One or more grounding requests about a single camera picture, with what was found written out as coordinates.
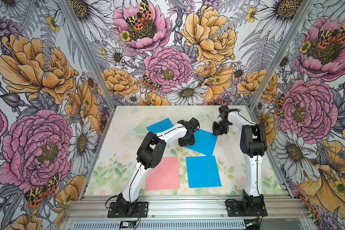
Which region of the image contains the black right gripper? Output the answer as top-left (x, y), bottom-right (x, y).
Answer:
top-left (212, 119), bottom-right (232, 136)

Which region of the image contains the blue paper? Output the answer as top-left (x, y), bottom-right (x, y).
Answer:
top-left (186, 129), bottom-right (218, 156)
top-left (147, 118), bottom-right (174, 134)
top-left (186, 156), bottom-right (221, 188)

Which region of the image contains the pink paper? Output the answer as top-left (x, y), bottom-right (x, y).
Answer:
top-left (145, 157), bottom-right (180, 191)

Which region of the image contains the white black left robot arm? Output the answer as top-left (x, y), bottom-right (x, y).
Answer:
top-left (117, 117), bottom-right (200, 215)

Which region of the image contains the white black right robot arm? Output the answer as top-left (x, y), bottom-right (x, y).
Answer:
top-left (212, 105), bottom-right (267, 216)

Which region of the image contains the small green circuit board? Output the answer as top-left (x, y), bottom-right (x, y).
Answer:
top-left (119, 221), bottom-right (137, 230)

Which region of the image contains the aluminium frame post right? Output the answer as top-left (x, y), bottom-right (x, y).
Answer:
top-left (249, 1), bottom-right (314, 110)

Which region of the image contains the aluminium frame post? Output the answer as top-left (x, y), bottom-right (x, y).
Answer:
top-left (59, 1), bottom-right (116, 112)
top-left (249, 1), bottom-right (314, 110)

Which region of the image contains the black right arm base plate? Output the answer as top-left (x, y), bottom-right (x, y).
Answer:
top-left (225, 199), bottom-right (268, 218)

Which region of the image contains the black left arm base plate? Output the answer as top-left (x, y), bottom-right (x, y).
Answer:
top-left (107, 202), bottom-right (149, 218)

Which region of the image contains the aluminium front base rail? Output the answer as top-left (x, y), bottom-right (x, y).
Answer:
top-left (65, 195), bottom-right (309, 221)

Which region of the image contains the aluminium frame post left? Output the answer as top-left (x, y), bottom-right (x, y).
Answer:
top-left (59, 1), bottom-right (116, 112)

